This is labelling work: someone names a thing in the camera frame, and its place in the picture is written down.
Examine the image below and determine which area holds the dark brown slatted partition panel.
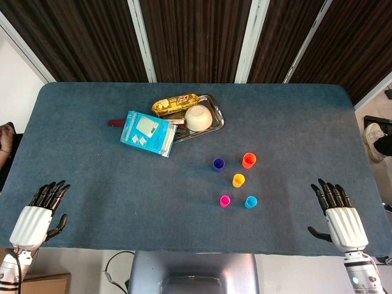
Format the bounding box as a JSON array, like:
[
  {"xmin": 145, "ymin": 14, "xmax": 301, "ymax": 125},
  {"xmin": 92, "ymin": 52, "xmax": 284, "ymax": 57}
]
[
  {"xmin": 247, "ymin": 0, "xmax": 333, "ymax": 83},
  {"xmin": 139, "ymin": 0, "xmax": 255, "ymax": 83},
  {"xmin": 0, "ymin": 0, "xmax": 149, "ymax": 83},
  {"xmin": 289, "ymin": 0, "xmax": 392, "ymax": 107}
]

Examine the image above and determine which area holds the brown cardboard box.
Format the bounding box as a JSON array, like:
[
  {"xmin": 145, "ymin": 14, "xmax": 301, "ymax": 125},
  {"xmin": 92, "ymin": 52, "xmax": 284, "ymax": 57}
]
[{"xmin": 20, "ymin": 272, "xmax": 72, "ymax": 294}]

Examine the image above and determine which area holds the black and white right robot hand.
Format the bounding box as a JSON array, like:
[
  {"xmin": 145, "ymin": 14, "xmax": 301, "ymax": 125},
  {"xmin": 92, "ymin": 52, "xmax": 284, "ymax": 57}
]
[{"xmin": 307, "ymin": 178, "xmax": 369, "ymax": 252}]

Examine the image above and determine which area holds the cream upturned bowl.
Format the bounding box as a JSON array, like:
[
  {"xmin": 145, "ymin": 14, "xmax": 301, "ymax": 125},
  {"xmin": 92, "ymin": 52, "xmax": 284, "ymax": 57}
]
[{"xmin": 184, "ymin": 105, "xmax": 213, "ymax": 132}]

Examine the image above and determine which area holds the yellow snack package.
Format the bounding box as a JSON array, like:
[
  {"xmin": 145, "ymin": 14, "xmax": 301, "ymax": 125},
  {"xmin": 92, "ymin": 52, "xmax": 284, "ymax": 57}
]
[{"xmin": 152, "ymin": 93, "xmax": 200, "ymax": 117}]

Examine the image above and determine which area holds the white partition post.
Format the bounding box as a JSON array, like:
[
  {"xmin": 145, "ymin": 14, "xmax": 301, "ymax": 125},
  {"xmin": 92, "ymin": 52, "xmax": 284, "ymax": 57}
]
[
  {"xmin": 127, "ymin": 0, "xmax": 157, "ymax": 83},
  {"xmin": 235, "ymin": 0, "xmax": 270, "ymax": 83},
  {"xmin": 283, "ymin": 0, "xmax": 334, "ymax": 83},
  {"xmin": 0, "ymin": 10, "xmax": 58, "ymax": 83}
]

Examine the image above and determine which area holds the blue table cloth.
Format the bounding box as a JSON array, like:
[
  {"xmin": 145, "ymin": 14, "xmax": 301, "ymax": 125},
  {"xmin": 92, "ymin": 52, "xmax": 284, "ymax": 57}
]
[{"xmin": 0, "ymin": 81, "xmax": 392, "ymax": 258}]

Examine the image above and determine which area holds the blue kitchen scale box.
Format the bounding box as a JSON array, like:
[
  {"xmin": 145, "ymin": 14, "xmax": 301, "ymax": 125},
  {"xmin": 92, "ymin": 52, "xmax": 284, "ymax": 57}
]
[{"xmin": 119, "ymin": 110, "xmax": 178, "ymax": 159}]

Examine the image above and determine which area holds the grey robot torso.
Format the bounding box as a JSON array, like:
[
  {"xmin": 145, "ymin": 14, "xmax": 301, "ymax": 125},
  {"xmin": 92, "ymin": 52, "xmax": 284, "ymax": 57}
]
[{"xmin": 129, "ymin": 250, "xmax": 260, "ymax": 294}]

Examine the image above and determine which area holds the bystander bare forearm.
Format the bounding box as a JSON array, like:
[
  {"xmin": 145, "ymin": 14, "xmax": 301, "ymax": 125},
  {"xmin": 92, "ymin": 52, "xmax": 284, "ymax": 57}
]
[{"xmin": 0, "ymin": 124, "xmax": 13, "ymax": 171}]

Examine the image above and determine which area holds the stainless steel tray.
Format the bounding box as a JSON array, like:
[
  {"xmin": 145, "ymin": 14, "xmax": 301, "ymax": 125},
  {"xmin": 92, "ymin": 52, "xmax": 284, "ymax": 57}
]
[{"xmin": 167, "ymin": 94, "xmax": 225, "ymax": 145}]

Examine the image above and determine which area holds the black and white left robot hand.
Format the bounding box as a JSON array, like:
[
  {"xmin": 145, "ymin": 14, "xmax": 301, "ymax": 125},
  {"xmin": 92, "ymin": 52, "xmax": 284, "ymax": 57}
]
[{"xmin": 9, "ymin": 179, "xmax": 71, "ymax": 252}]

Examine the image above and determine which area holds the white sneaker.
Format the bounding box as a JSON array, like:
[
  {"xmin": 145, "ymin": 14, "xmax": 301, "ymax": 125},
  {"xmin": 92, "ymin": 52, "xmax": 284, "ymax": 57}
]
[{"xmin": 363, "ymin": 122, "xmax": 387, "ymax": 163}]

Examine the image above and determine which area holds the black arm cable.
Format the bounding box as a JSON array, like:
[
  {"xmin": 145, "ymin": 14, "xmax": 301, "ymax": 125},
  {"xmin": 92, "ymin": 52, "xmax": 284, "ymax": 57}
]
[{"xmin": 5, "ymin": 248, "xmax": 23, "ymax": 290}]

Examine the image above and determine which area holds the knife with dark red handle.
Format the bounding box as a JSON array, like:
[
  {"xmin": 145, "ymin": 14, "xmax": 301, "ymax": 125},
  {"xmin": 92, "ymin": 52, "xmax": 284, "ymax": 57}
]
[{"xmin": 107, "ymin": 118, "xmax": 187, "ymax": 127}]

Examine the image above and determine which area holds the orange plastic cup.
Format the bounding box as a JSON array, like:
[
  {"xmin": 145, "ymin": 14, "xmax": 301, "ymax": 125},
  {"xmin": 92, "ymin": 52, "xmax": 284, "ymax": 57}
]
[{"xmin": 241, "ymin": 153, "xmax": 257, "ymax": 169}]

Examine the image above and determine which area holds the white and green cable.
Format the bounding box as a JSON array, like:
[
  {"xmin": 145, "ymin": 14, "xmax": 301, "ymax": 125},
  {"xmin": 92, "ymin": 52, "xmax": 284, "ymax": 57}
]
[{"xmin": 104, "ymin": 251, "xmax": 135, "ymax": 294}]

